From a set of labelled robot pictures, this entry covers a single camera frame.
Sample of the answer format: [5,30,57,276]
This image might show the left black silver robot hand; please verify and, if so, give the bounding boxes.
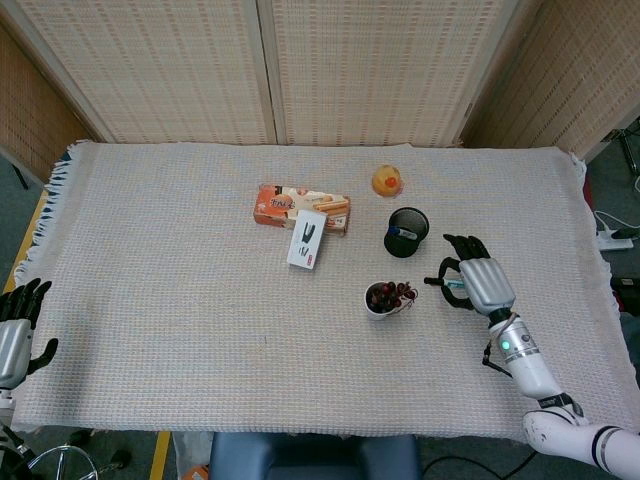
[0,278,60,389]

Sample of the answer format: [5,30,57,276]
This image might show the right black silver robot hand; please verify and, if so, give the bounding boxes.
[437,233,517,327]

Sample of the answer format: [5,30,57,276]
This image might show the black cap teal marker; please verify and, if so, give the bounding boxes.
[423,276,468,291]

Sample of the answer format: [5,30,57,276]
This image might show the black mesh pen holder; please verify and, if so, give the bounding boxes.
[383,207,431,260]

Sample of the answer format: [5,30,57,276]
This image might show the white bowl with cherries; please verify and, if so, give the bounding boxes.
[366,280,420,314]

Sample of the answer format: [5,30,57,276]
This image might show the white paper cup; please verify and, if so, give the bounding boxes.
[364,281,402,322]

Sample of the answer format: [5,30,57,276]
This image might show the chrome stool base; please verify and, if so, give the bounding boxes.
[22,428,135,480]

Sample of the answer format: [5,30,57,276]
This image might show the white power strip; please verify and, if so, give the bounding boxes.
[596,228,634,252]

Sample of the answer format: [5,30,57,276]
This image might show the yellow orange jelly cup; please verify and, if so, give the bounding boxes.
[370,164,405,200]

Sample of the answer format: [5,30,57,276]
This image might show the black box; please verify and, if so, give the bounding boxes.
[610,276,640,317]

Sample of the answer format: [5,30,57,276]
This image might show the white stapler box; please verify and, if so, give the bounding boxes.
[286,209,329,272]

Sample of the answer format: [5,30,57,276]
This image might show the beige woven tablecloth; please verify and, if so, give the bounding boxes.
[10,141,640,446]

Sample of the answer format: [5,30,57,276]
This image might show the black tripod legs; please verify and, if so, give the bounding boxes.
[601,127,640,192]

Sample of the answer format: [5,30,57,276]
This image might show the bamboo folding screen panel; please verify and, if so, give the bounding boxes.
[0,22,104,184]
[257,0,509,148]
[458,0,640,162]
[9,0,279,147]

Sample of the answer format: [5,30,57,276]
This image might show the orange biscuit box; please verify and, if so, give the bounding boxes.
[251,183,352,238]

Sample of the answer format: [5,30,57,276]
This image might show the white power cable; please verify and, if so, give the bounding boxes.
[592,209,622,237]

